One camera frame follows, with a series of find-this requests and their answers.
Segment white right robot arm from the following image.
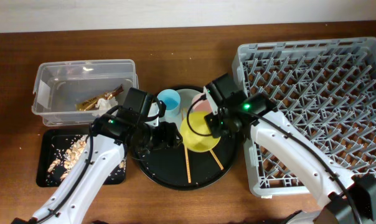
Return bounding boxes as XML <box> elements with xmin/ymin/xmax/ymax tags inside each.
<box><xmin>205</xmin><ymin>93</ymin><xmax>376</xmax><ymax>223</ymax></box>

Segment pink plastic cup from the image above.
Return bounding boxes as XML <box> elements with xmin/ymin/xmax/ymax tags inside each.
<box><xmin>192</xmin><ymin>93</ymin><xmax>212</xmax><ymax>113</ymax></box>

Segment right wooden chopstick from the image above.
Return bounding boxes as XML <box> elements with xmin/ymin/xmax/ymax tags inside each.
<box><xmin>183</xmin><ymin>107</ymin><xmax>225</xmax><ymax>171</ymax></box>

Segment gold snack wrapper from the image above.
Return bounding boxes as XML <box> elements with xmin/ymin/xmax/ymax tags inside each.
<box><xmin>76</xmin><ymin>85</ymin><xmax>124</xmax><ymax>111</ymax></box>

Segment left wooden chopstick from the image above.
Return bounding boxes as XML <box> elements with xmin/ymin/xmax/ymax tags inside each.
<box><xmin>181</xmin><ymin>108</ymin><xmax>192</xmax><ymax>184</ymax></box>

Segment round black serving tray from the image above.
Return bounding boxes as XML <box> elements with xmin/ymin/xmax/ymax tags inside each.
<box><xmin>132</xmin><ymin>134</ymin><xmax>242</xmax><ymax>190</ymax></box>

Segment clear plastic bin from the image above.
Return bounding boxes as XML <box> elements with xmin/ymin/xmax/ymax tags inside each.
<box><xmin>32</xmin><ymin>59</ymin><xmax>139</xmax><ymax>126</ymax></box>

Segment peanut shell food scraps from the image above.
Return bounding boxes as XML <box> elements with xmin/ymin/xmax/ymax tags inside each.
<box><xmin>46</xmin><ymin>134</ymin><xmax>126</xmax><ymax>183</ymax></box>

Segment grey dishwasher rack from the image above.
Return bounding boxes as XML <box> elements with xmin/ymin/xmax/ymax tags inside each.
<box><xmin>231</xmin><ymin>36</ymin><xmax>376</xmax><ymax>198</ymax></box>

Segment blue plastic cup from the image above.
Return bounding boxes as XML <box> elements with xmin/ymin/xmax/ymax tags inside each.
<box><xmin>157</xmin><ymin>89</ymin><xmax>181</xmax><ymax>117</ymax></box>

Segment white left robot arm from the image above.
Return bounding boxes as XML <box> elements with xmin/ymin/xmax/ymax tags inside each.
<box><xmin>28</xmin><ymin>106</ymin><xmax>182</xmax><ymax>223</ymax></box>

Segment wooden chopstick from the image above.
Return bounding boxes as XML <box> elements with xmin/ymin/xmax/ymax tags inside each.
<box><xmin>181</xmin><ymin>108</ymin><xmax>192</xmax><ymax>184</ymax></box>
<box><xmin>183</xmin><ymin>107</ymin><xmax>225</xmax><ymax>171</ymax></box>

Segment yellow bowl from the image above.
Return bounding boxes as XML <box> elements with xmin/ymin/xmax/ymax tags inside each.
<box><xmin>179</xmin><ymin>110</ymin><xmax>222</xmax><ymax>153</ymax></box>

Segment white tissue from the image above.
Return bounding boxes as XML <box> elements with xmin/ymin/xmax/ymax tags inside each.
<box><xmin>92</xmin><ymin>97</ymin><xmax>118</xmax><ymax>116</ymax></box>

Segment light grey plate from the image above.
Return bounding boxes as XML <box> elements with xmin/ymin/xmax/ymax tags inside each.
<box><xmin>160</xmin><ymin>87</ymin><xmax>202</xmax><ymax>128</ymax></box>

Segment black rectangular tray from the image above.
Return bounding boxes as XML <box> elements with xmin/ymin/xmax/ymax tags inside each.
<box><xmin>35</xmin><ymin>128</ymin><xmax>128</xmax><ymax>187</ymax></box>

